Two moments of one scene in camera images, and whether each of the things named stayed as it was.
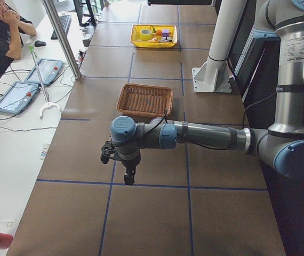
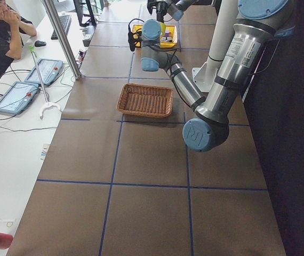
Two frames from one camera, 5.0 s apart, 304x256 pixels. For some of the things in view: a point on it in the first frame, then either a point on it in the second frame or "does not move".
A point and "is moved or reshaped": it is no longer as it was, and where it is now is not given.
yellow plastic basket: x=153 y=36 does not move
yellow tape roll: x=145 y=34 is moved or reshaped
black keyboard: x=65 y=21 does not move
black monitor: x=92 y=21 does not move
